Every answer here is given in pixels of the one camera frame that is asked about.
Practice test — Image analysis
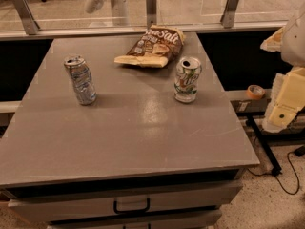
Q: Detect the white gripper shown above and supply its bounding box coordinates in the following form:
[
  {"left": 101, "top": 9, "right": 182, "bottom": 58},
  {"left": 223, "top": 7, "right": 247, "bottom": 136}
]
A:
[{"left": 260, "top": 28, "right": 305, "bottom": 133}]

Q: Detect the brown chip bag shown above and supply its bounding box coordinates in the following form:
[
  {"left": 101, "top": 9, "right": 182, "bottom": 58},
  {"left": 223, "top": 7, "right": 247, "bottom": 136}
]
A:
[{"left": 114, "top": 25, "right": 185, "bottom": 68}]

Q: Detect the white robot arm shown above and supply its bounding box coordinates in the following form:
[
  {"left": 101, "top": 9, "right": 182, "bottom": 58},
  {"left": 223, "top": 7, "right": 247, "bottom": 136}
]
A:
[{"left": 260, "top": 4, "right": 305, "bottom": 133}]

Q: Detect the white green 7up can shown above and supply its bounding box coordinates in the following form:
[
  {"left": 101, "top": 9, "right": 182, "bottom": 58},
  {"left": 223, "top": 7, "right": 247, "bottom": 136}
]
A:
[{"left": 174, "top": 56, "right": 202, "bottom": 103}]

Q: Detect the silver redbull can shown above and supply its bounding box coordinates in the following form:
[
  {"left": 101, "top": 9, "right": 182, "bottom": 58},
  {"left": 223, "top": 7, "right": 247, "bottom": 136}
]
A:
[{"left": 64, "top": 55, "right": 96, "bottom": 105}]

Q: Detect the orange tape roll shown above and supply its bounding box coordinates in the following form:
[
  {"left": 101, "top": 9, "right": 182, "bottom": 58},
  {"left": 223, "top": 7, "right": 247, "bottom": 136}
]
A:
[{"left": 246, "top": 85, "right": 265, "bottom": 100}]

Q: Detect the black metal stand leg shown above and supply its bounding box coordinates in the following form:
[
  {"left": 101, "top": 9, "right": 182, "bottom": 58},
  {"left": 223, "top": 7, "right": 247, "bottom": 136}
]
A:
[{"left": 246, "top": 115, "right": 282, "bottom": 177}]

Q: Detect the grey cabinet top drawer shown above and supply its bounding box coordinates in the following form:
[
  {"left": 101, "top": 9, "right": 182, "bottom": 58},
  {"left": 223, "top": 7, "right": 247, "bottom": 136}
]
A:
[{"left": 9, "top": 180, "right": 242, "bottom": 222}]

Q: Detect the grey cabinet drawer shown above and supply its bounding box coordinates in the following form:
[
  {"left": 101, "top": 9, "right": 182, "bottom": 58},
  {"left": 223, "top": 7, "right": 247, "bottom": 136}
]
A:
[
  {"left": 9, "top": 180, "right": 242, "bottom": 222},
  {"left": 47, "top": 210, "right": 222, "bottom": 229}
]

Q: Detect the grey cabinet lower drawer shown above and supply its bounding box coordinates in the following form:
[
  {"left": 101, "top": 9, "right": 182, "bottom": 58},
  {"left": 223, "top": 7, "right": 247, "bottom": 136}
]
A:
[{"left": 47, "top": 210, "right": 222, "bottom": 229}]

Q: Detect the right metal railing bracket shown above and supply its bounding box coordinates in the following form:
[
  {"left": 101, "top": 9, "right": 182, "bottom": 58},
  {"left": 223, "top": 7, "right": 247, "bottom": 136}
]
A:
[{"left": 220, "top": 0, "right": 239, "bottom": 29}]

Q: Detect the metal railing bracket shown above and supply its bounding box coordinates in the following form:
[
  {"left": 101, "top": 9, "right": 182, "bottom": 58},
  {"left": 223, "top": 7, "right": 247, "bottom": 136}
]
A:
[
  {"left": 220, "top": 0, "right": 239, "bottom": 29},
  {"left": 11, "top": 0, "right": 40, "bottom": 35},
  {"left": 146, "top": 0, "right": 157, "bottom": 28}
]

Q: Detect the black cable on floor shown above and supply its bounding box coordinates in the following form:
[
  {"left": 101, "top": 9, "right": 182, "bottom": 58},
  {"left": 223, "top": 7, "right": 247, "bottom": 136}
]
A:
[{"left": 247, "top": 150, "right": 301, "bottom": 196}]

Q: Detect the middle metal railing bracket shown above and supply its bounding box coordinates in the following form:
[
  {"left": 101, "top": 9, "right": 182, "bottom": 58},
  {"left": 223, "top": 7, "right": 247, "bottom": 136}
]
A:
[{"left": 146, "top": 0, "right": 157, "bottom": 28}]

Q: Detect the black drawer handle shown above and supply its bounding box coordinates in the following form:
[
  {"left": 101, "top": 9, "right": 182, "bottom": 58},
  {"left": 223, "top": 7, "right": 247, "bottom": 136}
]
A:
[{"left": 113, "top": 198, "right": 151, "bottom": 215}]

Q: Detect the left metal railing bracket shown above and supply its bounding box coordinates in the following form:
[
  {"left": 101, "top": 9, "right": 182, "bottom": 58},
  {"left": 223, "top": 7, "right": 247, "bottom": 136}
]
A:
[{"left": 11, "top": 0, "right": 40, "bottom": 35}]

